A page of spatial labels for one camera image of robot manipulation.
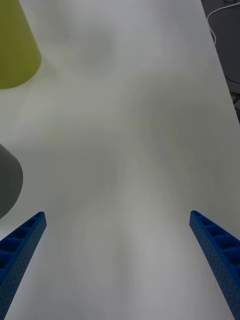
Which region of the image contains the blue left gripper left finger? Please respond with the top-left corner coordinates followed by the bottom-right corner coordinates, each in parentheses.
top-left (0, 211), bottom-right (48, 320)

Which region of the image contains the yellow-green plastic bin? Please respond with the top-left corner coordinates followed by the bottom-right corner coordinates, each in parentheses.
top-left (0, 0), bottom-right (42, 90)

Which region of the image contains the black cable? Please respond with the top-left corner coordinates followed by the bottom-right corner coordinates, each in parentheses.
top-left (224, 73), bottom-right (240, 86)

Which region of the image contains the white cable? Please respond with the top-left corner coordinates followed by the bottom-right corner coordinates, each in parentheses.
top-left (206, 1), bottom-right (240, 45)

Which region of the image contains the grey plastic bin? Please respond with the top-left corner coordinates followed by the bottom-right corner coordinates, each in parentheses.
top-left (0, 143), bottom-right (24, 220)

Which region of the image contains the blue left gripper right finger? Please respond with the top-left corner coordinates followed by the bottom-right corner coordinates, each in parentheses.
top-left (188, 210), bottom-right (240, 320)

